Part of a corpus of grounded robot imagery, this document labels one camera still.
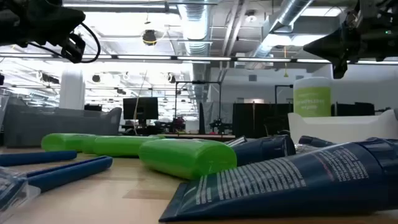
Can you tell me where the navy blue toiletry tube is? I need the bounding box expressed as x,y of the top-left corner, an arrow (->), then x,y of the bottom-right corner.
297,135 -> 336,148
224,134 -> 297,167
158,136 -> 398,223

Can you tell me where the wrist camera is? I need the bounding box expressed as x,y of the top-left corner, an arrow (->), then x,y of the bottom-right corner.
303,27 -> 345,63
57,3 -> 87,29

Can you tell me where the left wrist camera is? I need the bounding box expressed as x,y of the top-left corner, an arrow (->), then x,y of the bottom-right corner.
57,3 -> 87,29

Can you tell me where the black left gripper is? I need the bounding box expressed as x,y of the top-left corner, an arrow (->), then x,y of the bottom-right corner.
37,26 -> 86,64

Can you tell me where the silver ribbed ceiling duct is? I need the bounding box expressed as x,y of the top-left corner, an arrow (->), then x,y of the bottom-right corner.
177,2 -> 215,103

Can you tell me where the black ceiling speaker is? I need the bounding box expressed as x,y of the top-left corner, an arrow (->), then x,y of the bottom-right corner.
142,29 -> 158,47

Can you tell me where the black metal stand frame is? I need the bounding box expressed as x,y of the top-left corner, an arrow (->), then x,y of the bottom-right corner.
174,80 -> 223,127

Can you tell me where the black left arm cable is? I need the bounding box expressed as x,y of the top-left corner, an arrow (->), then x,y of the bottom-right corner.
27,22 -> 102,65

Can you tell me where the black computer monitor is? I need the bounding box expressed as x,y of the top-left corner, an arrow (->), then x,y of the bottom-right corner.
123,96 -> 159,121

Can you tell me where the dark office partition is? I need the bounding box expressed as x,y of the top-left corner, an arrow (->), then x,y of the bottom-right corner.
232,102 -> 295,138

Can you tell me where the disinfecting wipes canister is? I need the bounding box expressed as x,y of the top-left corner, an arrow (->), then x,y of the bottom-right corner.
292,77 -> 332,118

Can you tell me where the black round pad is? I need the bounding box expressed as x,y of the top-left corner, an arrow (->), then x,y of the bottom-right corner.
294,142 -> 315,154

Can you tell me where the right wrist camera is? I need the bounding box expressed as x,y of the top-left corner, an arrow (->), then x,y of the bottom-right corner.
303,27 -> 345,63

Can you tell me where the smoky transparent plastic bin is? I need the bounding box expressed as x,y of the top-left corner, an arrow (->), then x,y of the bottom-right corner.
2,104 -> 123,149

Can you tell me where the silver spiral ceiling duct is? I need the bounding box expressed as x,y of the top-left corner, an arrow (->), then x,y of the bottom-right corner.
248,0 -> 315,60

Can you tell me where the yellow hanging marker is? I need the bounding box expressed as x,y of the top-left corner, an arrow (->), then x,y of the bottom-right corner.
282,45 -> 289,78

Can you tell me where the long ceiling light strip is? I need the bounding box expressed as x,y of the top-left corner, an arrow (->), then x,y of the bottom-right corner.
0,52 -> 398,65

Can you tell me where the white pillar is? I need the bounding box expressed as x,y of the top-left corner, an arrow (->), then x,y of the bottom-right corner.
58,68 -> 86,110

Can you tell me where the white plastic tray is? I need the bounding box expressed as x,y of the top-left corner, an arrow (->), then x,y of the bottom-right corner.
287,108 -> 398,144

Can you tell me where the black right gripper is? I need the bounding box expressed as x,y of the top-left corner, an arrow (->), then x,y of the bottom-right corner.
333,26 -> 386,79

